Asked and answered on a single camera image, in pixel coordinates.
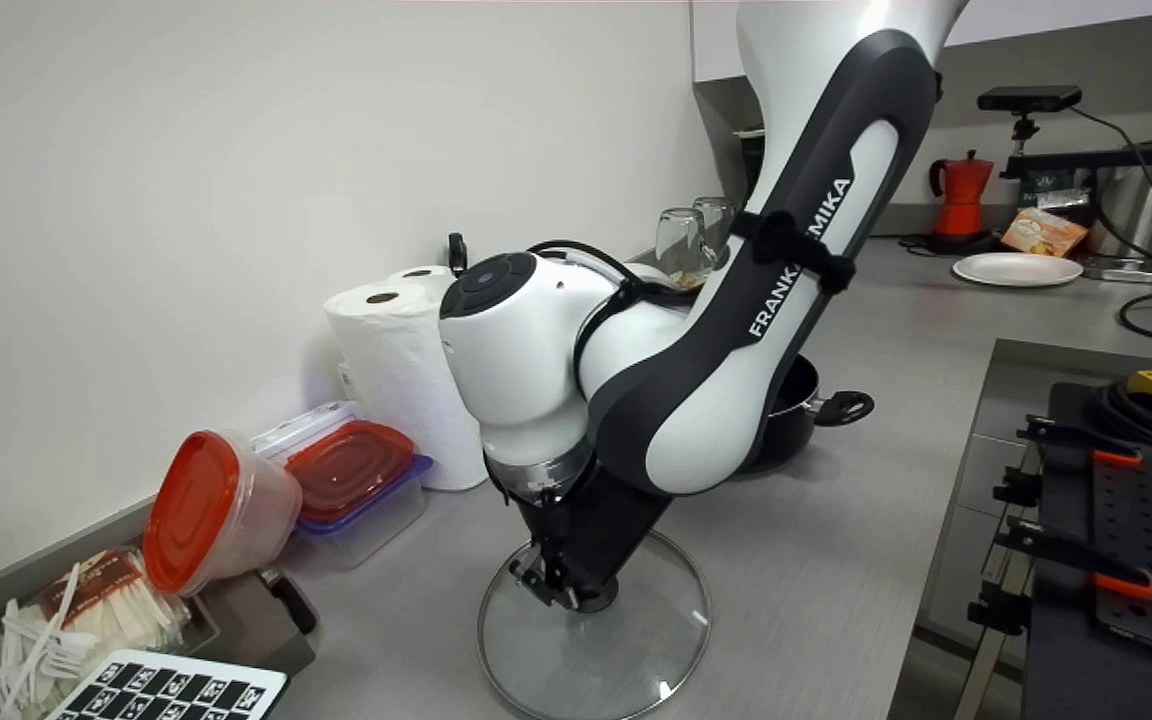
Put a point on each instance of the clear tub with red lid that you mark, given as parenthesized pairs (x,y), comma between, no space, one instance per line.
(208,515)

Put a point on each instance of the clear drinking glass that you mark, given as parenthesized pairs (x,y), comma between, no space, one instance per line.
(699,228)

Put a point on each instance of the orange snack packet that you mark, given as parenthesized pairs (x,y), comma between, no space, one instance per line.
(1041,228)

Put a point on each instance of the flat container with red lid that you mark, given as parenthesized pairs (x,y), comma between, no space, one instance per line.
(358,480)

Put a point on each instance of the dark glass bottle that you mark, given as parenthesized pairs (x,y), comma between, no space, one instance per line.
(458,248)

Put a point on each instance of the black camera on stand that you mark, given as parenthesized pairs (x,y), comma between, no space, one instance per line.
(1029,97)

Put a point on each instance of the black white checker board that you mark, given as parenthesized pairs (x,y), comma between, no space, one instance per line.
(168,690)

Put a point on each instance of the white black Franka robot arm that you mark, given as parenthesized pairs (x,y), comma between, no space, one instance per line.
(710,387)

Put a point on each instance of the white dinner plate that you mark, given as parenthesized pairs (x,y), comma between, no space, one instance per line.
(1018,270)

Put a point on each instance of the red moka pot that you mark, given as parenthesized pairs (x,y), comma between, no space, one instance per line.
(961,197)

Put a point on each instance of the patterned kitchen towel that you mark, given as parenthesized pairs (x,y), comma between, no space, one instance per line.
(682,279)

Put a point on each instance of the grey metal tray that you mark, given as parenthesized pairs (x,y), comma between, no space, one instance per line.
(248,622)

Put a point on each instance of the large white paper towel roll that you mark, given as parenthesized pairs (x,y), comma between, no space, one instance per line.
(399,374)

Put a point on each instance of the black cooking pot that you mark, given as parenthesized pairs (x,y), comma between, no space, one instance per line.
(800,403)

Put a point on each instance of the stainless steel pot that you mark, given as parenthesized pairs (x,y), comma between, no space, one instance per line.
(1139,206)

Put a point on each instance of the white wall cabinet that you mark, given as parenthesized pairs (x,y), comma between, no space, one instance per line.
(719,37)

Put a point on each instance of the glass pot lid black knob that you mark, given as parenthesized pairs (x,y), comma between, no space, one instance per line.
(601,665)

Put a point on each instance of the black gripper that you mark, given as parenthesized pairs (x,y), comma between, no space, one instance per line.
(598,524)

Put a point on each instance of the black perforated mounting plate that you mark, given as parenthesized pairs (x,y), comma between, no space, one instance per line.
(1142,535)

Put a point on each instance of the clear plastic container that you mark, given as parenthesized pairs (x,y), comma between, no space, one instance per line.
(295,429)

